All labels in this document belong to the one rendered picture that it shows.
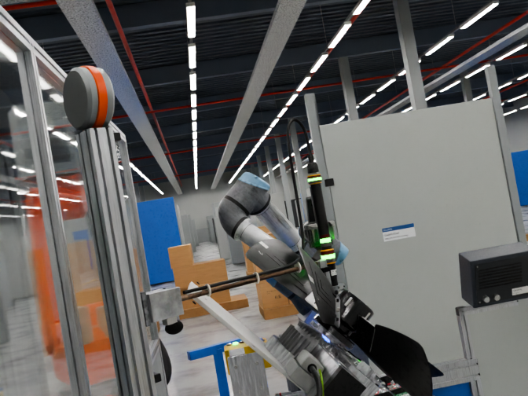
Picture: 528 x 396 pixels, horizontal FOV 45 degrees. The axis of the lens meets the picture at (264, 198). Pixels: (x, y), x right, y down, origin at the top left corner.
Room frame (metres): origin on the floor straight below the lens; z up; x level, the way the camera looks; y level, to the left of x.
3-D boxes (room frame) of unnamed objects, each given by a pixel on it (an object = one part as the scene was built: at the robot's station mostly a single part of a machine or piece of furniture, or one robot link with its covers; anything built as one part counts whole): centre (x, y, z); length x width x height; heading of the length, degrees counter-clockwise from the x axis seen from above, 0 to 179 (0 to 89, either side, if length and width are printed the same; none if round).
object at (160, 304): (1.60, 0.31, 1.35); 0.10 x 0.07 x 0.08; 130
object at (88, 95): (1.54, 0.38, 1.88); 0.17 x 0.15 x 0.16; 5
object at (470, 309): (2.42, -0.77, 1.04); 0.24 x 0.03 x 0.03; 95
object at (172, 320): (1.63, 0.28, 1.29); 0.05 x 0.04 x 0.05; 130
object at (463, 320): (2.41, -0.66, 0.96); 0.03 x 0.03 x 0.20; 5
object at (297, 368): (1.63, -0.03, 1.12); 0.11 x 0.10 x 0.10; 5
